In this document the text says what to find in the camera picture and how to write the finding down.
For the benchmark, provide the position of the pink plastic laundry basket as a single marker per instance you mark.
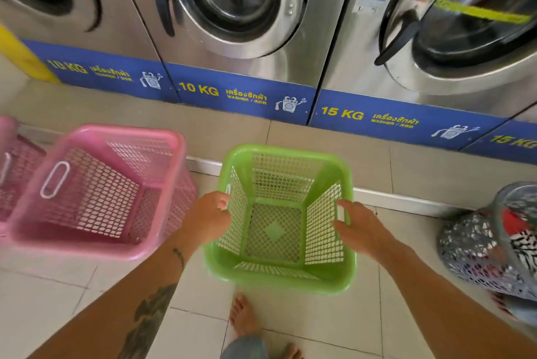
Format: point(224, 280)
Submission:
point(126, 133)
point(8, 128)

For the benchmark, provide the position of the person's right hand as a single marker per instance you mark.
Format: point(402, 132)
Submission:
point(369, 237)

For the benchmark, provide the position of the person's right foot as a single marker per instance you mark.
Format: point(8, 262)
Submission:
point(292, 352)

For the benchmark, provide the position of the green plastic laundry basket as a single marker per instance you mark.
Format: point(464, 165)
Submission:
point(274, 231)

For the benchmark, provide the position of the person's leg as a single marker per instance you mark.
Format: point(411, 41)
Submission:
point(245, 349)
point(524, 312)

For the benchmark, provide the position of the person's left leg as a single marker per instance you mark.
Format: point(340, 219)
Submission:
point(245, 349)

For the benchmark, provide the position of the person's left forearm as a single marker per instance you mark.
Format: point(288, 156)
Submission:
point(126, 312)

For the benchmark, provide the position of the person's left hand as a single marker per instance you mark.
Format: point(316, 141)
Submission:
point(205, 220)

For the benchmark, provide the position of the person's right forearm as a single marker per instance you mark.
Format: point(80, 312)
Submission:
point(453, 312)

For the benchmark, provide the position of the person's foot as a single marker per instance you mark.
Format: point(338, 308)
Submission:
point(292, 352)
point(244, 317)

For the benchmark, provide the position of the grey round perforated basket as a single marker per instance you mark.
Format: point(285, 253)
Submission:
point(461, 245)

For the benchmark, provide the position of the person's left foot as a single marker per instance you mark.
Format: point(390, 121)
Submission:
point(244, 317)

